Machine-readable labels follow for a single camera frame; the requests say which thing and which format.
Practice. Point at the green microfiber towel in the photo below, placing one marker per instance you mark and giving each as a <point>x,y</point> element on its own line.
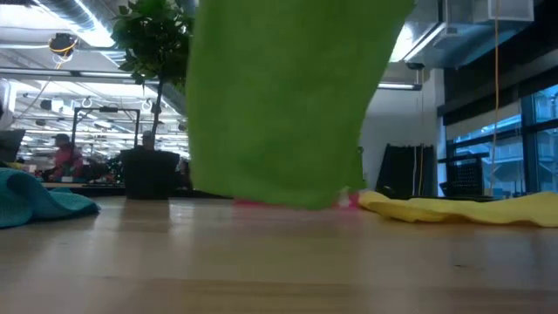
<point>279,109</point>

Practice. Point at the yellow microfiber towel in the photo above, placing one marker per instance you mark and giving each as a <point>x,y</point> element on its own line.
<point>457,211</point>

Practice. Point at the teal microfiber towel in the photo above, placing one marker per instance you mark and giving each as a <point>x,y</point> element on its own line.
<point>35,200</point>

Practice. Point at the black aluminium table frame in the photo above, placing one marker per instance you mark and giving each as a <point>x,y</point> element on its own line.
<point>104,190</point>

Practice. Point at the pink translucent plastic basket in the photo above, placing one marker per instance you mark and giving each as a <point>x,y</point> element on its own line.
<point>246,202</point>

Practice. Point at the black curtain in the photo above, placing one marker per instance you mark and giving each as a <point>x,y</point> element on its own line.
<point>405,165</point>

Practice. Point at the black plastic crate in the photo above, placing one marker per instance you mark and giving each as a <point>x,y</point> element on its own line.
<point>464,172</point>

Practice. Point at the person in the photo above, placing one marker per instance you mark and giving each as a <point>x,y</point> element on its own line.
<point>65,161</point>
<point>148,139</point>

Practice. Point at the artificial green potted plant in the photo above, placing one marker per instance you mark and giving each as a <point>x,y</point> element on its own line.
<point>150,174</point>

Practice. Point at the black camera rig frame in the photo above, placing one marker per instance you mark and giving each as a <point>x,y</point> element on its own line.
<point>108,109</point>

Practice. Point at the dark grey monitor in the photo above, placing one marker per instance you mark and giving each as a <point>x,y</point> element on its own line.
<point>11,146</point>

